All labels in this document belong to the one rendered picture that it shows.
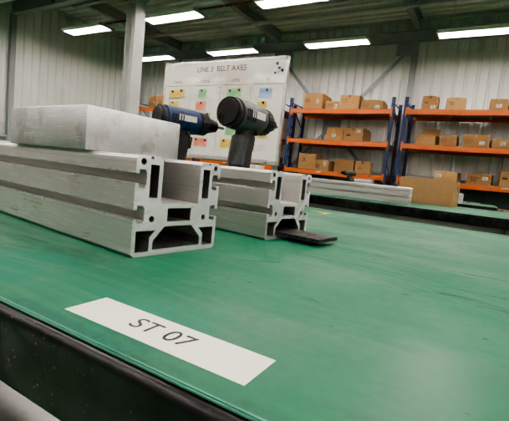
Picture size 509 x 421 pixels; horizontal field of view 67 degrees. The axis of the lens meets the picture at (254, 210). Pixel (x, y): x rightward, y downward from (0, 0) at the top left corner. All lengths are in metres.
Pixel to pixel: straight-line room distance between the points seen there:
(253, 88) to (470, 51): 8.24
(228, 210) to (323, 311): 0.28
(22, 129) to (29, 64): 13.45
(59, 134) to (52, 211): 0.08
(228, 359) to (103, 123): 0.27
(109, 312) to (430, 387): 0.15
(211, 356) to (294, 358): 0.04
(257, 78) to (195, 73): 0.77
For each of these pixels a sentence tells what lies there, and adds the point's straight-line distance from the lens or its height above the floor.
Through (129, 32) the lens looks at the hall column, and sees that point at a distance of 9.72.
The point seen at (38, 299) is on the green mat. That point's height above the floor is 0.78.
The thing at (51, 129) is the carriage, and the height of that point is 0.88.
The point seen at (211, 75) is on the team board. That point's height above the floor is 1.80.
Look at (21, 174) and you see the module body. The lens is 0.51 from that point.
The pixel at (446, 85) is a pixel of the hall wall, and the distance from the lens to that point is 11.27.
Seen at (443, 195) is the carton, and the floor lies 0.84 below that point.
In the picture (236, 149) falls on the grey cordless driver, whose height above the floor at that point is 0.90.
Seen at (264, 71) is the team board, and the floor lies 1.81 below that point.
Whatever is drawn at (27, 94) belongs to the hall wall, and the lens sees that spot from 13.77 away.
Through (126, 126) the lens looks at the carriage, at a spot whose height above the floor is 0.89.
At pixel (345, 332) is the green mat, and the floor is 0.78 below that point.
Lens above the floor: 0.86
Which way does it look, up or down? 6 degrees down
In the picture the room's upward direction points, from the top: 6 degrees clockwise
